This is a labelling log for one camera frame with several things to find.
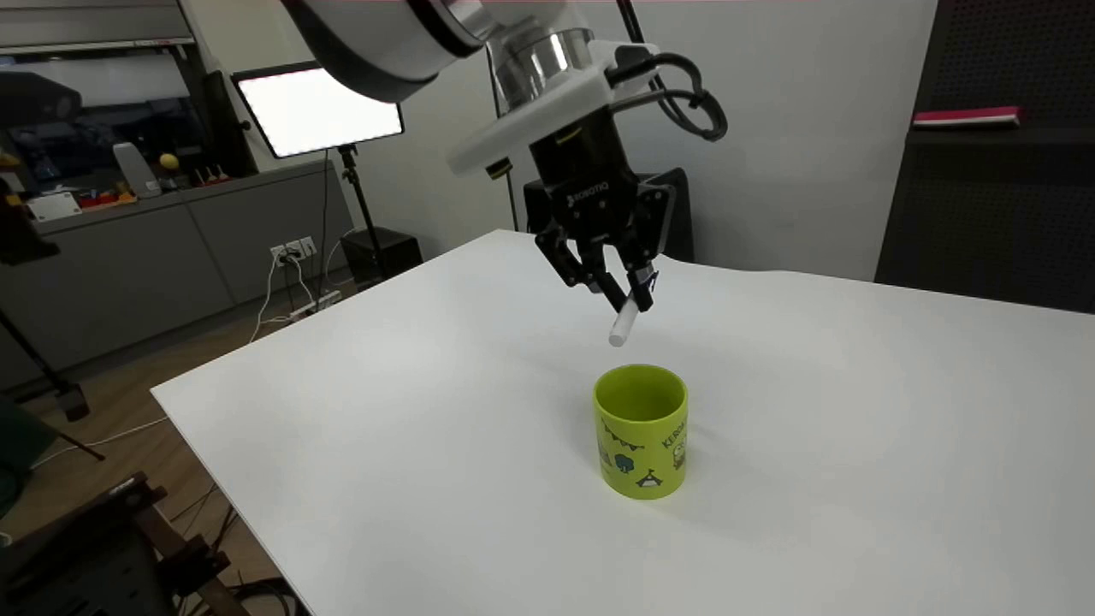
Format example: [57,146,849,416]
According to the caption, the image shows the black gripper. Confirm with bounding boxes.
[525,110,675,311]

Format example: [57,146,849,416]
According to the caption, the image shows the white marker pen blue cap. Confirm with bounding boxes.
[610,265,659,346]

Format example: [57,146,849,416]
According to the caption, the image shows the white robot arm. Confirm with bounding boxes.
[284,0,667,311]

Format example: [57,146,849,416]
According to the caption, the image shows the green ceramic mug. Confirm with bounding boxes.
[591,361,688,498]

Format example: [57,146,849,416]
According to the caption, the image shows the black computer tower case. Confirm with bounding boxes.
[641,167,695,260]

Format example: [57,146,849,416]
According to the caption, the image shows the black light stand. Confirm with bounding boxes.
[338,146,420,286]

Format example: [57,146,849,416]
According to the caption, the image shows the bright studio light panel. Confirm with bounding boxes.
[233,65,404,157]

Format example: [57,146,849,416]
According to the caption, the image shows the black tall shelf unit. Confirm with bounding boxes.
[878,0,1095,311]

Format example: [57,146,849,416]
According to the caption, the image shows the pink book on shelf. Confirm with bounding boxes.
[910,106,1025,130]

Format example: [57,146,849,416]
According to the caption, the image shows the grey cabinet counter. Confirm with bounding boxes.
[0,160,349,371]

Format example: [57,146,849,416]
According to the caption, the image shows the black tripod leg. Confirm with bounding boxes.
[0,311,88,422]

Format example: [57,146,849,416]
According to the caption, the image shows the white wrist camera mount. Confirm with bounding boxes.
[448,31,659,170]

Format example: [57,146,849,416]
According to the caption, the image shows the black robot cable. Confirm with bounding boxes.
[610,0,732,146]

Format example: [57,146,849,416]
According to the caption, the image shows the white wall power socket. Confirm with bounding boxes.
[270,235,319,264]

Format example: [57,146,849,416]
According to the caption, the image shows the white power cable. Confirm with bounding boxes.
[251,246,346,343]

